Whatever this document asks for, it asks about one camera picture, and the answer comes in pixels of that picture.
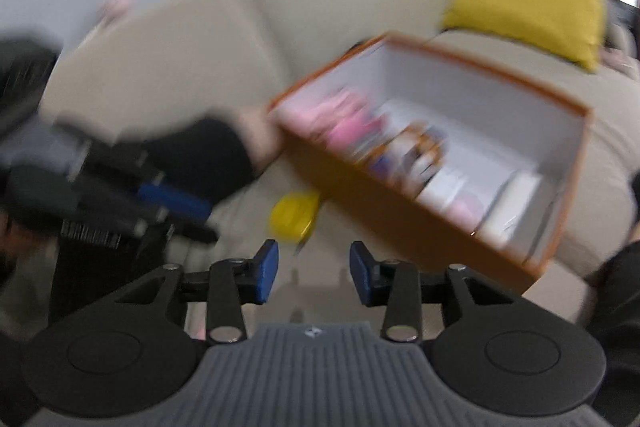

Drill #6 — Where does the person's right leg black sock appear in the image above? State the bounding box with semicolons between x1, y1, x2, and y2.
584;241;640;410

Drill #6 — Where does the black photo card box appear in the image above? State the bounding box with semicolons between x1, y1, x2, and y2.
50;219;173;323

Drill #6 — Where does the yellow round object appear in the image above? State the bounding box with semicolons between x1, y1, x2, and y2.
268;190;322;241

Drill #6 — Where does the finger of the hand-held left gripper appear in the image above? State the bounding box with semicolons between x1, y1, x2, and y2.
75;178;220;245
84;141;213;224

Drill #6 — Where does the person's leg black sock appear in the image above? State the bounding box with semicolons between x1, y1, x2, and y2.
114;103;287;208
584;241;640;410

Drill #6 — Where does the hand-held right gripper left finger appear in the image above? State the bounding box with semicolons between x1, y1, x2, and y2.
115;239;281;344

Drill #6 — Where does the beige fabric sofa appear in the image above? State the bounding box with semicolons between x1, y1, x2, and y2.
40;0;640;339

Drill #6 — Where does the colourful printed card pack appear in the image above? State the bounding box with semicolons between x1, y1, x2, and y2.
367;122;449;201

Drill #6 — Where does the person's left leg black sock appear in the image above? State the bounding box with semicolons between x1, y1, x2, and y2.
114;103;287;208

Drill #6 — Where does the pink snap card holder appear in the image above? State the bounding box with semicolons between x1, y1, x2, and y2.
304;88;389;156

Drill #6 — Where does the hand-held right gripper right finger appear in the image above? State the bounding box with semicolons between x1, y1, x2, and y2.
349;241;518;344

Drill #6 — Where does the orange cardboard box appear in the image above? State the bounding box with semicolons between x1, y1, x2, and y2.
267;32;596;296

